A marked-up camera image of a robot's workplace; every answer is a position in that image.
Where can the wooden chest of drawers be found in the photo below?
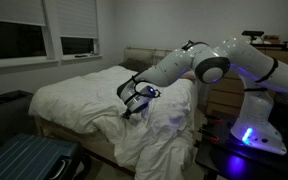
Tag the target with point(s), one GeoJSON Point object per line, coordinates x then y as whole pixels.
{"type": "Point", "coordinates": [224, 93]}

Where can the black remote control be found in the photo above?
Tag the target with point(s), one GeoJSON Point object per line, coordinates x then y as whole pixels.
{"type": "Point", "coordinates": [80, 55]}

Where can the wide dark window pane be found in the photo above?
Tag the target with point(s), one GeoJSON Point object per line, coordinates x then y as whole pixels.
{"type": "Point", "coordinates": [14, 40]}

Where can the white duvet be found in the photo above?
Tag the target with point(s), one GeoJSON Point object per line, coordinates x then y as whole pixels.
{"type": "Point", "coordinates": [117, 113]}

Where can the light wooden bed frame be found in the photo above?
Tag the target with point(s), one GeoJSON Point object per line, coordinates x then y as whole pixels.
{"type": "Point", "coordinates": [84, 141]}

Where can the red black clamp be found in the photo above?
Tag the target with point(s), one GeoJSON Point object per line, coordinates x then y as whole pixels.
{"type": "Point", "coordinates": [209, 136]}
{"type": "Point", "coordinates": [214, 119]}

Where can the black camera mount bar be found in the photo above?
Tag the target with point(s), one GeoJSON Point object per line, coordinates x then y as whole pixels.
{"type": "Point", "coordinates": [277, 46]}

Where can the narrow white roller blind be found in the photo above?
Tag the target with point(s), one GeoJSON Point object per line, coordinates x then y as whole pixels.
{"type": "Point", "coordinates": [77, 18]}

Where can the pink pillow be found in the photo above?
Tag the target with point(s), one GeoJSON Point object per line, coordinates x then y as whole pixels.
{"type": "Point", "coordinates": [188, 76]}

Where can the dark grey pillow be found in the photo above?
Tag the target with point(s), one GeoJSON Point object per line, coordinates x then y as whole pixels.
{"type": "Point", "coordinates": [134, 65]}

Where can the black robot table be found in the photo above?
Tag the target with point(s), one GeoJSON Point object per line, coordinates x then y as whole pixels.
{"type": "Point", "coordinates": [250, 160]}

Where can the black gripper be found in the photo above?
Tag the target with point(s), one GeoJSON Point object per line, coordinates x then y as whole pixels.
{"type": "Point", "coordinates": [128, 114]}

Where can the blue ribbed suitcase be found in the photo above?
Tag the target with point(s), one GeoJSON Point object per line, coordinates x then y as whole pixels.
{"type": "Point", "coordinates": [27, 158]}

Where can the narrow dark window pane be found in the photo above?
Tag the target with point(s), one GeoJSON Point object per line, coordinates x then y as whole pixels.
{"type": "Point", "coordinates": [76, 45]}

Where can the wide white roller blind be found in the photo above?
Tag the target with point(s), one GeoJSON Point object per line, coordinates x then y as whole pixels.
{"type": "Point", "coordinates": [14, 11]}

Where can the dark grey ottoman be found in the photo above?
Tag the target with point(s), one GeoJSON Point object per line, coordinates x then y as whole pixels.
{"type": "Point", "coordinates": [4, 116]}

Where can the black tripod stand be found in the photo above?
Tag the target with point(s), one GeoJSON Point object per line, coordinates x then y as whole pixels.
{"type": "Point", "coordinates": [252, 34]}

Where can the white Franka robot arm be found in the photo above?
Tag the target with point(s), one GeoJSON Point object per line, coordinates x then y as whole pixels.
{"type": "Point", "coordinates": [250, 76]}

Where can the beige padded headboard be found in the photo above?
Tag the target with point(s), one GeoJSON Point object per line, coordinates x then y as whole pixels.
{"type": "Point", "coordinates": [144, 55]}

